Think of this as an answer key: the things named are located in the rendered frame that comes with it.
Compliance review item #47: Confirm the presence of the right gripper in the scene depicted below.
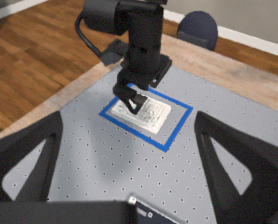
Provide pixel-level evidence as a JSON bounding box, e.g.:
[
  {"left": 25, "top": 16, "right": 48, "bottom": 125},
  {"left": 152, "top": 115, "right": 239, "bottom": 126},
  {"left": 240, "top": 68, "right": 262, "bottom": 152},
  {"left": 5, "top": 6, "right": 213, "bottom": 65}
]
[{"left": 101, "top": 38, "right": 173, "bottom": 115}]

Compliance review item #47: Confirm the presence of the blue tape outline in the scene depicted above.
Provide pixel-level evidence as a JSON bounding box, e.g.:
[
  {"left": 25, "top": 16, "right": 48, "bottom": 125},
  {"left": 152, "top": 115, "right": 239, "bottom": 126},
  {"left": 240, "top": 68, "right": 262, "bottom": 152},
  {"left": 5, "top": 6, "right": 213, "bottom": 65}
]
[{"left": 98, "top": 87, "right": 193, "bottom": 152}]

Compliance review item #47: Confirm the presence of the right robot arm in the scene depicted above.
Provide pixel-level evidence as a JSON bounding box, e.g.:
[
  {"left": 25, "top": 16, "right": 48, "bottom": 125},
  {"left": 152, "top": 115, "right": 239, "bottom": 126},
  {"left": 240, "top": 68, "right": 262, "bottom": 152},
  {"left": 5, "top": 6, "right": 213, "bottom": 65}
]
[{"left": 83, "top": 0, "right": 167, "bottom": 67}]

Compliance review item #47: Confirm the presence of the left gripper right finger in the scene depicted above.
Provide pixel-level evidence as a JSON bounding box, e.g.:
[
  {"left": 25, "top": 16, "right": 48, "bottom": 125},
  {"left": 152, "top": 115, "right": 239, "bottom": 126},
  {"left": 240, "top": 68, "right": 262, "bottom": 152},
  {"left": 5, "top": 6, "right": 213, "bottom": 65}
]
[{"left": 194, "top": 111, "right": 278, "bottom": 224}]

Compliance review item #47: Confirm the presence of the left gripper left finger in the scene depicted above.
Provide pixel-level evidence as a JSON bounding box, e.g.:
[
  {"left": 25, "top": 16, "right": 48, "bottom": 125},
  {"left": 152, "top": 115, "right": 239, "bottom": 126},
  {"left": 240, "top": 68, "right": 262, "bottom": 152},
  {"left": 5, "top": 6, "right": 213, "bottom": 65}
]
[{"left": 0, "top": 111, "right": 64, "bottom": 202}]

